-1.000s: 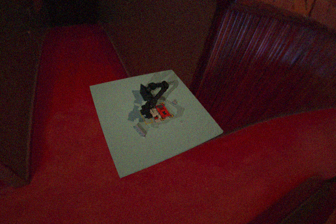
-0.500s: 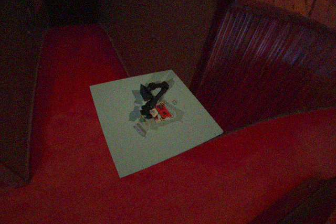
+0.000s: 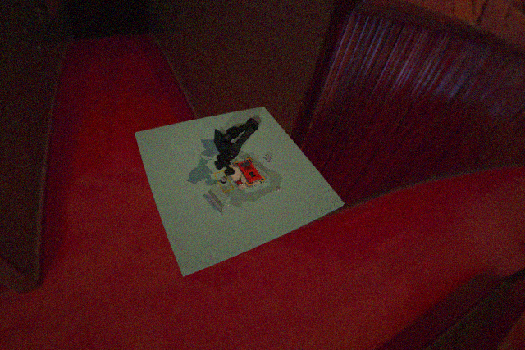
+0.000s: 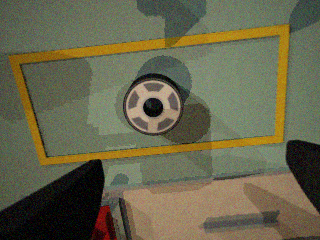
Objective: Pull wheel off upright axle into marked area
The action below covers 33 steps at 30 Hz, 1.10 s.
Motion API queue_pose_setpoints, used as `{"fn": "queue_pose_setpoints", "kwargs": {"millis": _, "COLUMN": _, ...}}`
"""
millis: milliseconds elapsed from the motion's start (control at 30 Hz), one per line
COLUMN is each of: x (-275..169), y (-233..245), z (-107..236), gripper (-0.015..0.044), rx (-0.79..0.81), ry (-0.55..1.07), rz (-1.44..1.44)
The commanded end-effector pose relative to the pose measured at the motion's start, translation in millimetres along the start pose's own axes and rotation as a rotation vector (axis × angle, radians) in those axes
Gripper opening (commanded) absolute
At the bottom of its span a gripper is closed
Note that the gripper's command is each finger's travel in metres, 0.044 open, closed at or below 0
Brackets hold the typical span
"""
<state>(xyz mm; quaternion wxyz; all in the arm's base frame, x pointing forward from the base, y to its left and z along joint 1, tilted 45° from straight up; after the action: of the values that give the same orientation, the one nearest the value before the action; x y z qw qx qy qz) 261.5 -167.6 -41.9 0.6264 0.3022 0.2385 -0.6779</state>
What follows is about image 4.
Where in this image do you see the black rubber tyre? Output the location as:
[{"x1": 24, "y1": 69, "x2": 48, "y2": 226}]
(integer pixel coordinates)
[{"x1": 123, "y1": 73, "x2": 183, "y2": 136}]

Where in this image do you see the yellow rectangular outline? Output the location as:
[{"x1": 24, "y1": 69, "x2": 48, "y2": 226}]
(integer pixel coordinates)
[{"x1": 8, "y1": 24, "x2": 290, "y2": 165}]

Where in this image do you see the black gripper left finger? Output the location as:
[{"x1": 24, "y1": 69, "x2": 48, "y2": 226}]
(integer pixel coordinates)
[{"x1": 0, "y1": 159, "x2": 105, "y2": 240}]

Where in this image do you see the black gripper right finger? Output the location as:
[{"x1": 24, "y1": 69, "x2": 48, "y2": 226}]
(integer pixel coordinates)
[{"x1": 285, "y1": 140, "x2": 320, "y2": 214}]

